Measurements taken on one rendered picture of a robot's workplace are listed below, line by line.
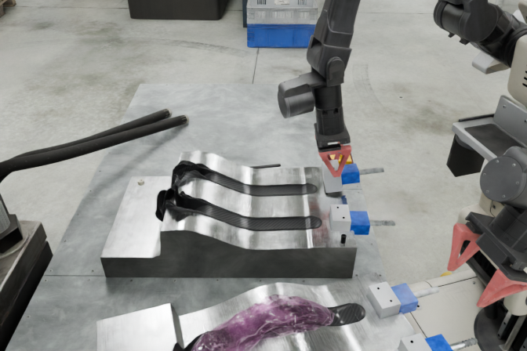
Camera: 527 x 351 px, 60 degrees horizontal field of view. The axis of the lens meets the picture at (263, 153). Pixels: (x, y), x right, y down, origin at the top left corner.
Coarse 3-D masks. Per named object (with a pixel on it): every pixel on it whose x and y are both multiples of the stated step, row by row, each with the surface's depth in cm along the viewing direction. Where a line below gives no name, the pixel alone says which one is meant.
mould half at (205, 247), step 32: (192, 160) 103; (224, 160) 107; (128, 192) 106; (192, 192) 94; (224, 192) 98; (320, 192) 101; (128, 224) 97; (160, 224) 97; (192, 224) 87; (224, 224) 90; (128, 256) 89; (160, 256) 89; (192, 256) 89; (224, 256) 89; (256, 256) 89; (288, 256) 89; (320, 256) 89; (352, 256) 89
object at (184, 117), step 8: (168, 120) 135; (176, 120) 137; (184, 120) 140; (136, 128) 126; (144, 128) 127; (152, 128) 129; (160, 128) 132; (168, 128) 135; (112, 136) 119; (120, 136) 121; (128, 136) 123; (136, 136) 125; (88, 144) 113; (96, 144) 115; (104, 144) 117; (112, 144) 119; (88, 152) 113
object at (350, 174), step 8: (336, 160) 101; (328, 168) 98; (336, 168) 98; (344, 168) 100; (352, 168) 99; (368, 168) 100; (376, 168) 100; (328, 176) 98; (344, 176) 98; (352, 176) 98; (328, 184) 99; (336, 184) 99; (328, 192) 100
